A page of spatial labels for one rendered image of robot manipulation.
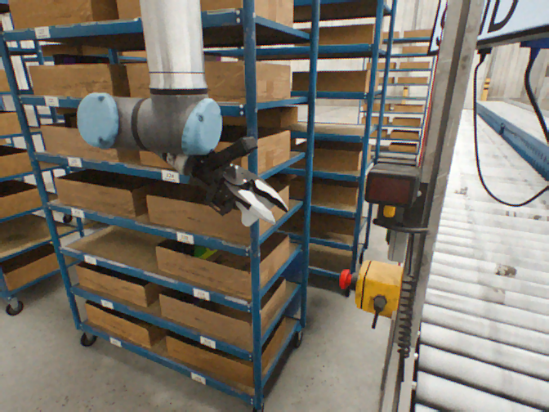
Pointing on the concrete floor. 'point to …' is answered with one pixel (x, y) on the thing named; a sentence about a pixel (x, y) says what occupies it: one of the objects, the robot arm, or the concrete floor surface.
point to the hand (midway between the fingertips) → (278, 210)
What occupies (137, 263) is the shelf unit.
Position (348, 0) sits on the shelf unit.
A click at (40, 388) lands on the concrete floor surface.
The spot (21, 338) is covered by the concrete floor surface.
